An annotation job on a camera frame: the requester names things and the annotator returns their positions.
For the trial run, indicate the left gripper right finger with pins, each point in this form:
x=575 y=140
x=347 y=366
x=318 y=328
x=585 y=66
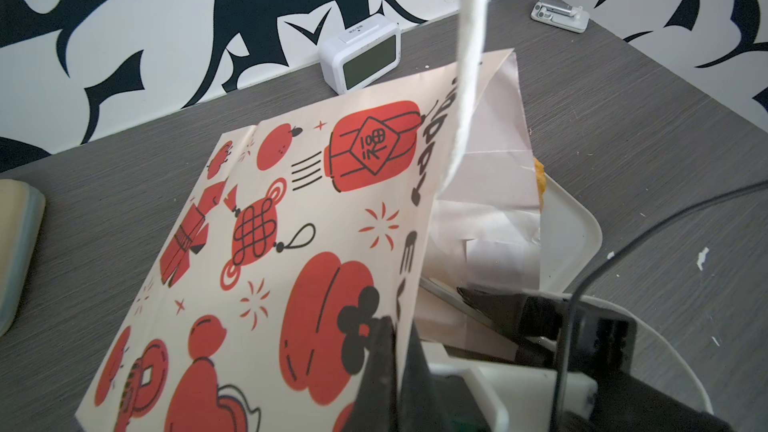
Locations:
x=419 y=408

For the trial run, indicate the white plastic tray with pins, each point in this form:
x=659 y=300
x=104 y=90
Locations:
x=570 y=237

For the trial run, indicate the white digital clock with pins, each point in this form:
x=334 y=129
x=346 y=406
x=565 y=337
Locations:
x=361 y=54

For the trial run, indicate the fake ring bread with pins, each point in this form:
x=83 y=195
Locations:
x=541 y=181

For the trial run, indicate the small white device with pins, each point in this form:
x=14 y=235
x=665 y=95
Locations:
x=560 y=15

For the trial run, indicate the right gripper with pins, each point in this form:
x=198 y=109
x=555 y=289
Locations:
x=571 y=372

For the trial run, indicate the red white paper bag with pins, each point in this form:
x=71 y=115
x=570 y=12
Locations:
x=306 y=230

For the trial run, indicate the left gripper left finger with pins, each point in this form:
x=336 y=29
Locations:
x=375 y=407

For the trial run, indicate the beige glasses case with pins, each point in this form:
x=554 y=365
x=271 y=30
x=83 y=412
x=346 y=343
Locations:
x=22 y=210

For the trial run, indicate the steel tongs white tips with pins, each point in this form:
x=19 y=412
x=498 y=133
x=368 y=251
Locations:
x=448 y=295

